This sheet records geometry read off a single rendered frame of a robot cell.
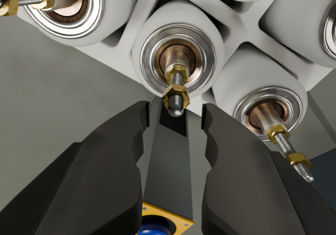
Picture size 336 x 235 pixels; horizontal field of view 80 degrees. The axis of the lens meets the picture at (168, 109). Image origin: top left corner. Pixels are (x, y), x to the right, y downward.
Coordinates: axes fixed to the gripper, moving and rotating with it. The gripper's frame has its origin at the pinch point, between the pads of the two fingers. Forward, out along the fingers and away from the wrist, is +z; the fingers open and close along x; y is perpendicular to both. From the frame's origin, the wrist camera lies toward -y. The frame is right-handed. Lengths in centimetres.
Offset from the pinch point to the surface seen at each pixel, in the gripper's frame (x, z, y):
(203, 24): 2.2, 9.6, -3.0
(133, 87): -10.6, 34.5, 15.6
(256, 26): 9.4, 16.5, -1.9
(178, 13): -0.1, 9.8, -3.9
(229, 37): 6.4, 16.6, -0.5
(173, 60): -0.4, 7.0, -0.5
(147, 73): -3.0, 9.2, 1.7
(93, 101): -21.6, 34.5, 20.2
